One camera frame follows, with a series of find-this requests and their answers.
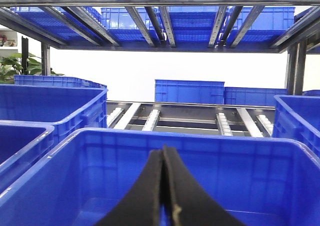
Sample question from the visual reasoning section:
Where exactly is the upper metal shelf rack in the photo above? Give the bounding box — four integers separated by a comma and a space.
0, 0, 320, 96

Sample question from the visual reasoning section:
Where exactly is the green potted plant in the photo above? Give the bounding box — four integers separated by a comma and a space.
0, 52, 63, 84

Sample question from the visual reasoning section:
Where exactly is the tall blue background crate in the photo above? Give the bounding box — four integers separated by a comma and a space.
154, 79, 225, 104

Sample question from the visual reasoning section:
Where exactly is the far left blue crate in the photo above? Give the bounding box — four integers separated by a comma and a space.
14, 75, 107, 89

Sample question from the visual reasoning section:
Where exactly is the blue bin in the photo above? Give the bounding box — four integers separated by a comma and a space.
0, 120, 55, 191
0, 129, 320, 225
0, 84, 107, 143
272, 95, 320, 156

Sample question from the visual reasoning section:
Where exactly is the blue bin front left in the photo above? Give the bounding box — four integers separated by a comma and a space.
0, 120, 55, 191

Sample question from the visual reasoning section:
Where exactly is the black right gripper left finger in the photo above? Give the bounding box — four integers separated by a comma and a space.
96, 150, 163, 226

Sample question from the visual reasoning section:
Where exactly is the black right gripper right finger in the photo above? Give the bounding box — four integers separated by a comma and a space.
163, 145, 244, 225

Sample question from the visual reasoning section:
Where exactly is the low blue background crate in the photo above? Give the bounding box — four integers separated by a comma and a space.
224, 87, 288, 107

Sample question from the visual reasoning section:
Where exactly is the blue bin front right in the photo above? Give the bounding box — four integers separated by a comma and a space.
0, 129, 320, 225

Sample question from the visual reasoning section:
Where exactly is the blue bin rear left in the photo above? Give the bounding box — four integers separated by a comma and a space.
0, 84, 107, 143

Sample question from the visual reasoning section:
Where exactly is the metal roller rack frame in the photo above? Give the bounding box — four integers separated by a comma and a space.
106, 101, 275, 137

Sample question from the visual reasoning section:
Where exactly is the blue bin rear right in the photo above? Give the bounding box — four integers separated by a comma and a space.
272, 95, 320, 156

